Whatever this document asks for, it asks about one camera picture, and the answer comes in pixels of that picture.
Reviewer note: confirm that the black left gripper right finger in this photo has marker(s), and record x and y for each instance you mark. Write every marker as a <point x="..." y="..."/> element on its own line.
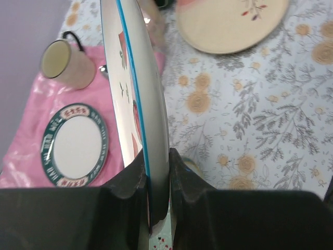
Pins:
<point x="203" y="217"/>

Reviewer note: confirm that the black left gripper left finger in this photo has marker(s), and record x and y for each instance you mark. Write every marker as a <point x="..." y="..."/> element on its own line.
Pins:
<point x="112" y="216"/>

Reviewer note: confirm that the cream and pink branch plate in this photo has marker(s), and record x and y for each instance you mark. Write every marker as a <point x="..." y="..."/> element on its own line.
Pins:
<point x="227" y="26"/>

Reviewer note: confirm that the white plate green rim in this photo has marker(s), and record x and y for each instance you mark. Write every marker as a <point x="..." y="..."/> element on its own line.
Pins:
<point x="74" y="146"/>

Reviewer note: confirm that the pink cloth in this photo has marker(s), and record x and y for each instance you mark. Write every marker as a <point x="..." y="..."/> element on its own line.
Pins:
<point x="22" y="163"/>

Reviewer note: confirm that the floral tablecloth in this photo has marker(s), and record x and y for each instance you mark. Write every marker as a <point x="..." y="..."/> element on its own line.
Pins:
<point x="261" y="118"/>

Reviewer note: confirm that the metal spoon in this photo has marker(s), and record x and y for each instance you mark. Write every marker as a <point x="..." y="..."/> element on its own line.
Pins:
<point x="104" y="71"/>

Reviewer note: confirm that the pink mug purple inside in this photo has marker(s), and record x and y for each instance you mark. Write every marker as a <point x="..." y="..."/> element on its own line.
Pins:
<point x="154" y="23"/>

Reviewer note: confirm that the cream mug black handle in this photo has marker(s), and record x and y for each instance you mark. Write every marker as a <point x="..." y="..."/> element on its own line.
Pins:
<point x="66" y="61"/>

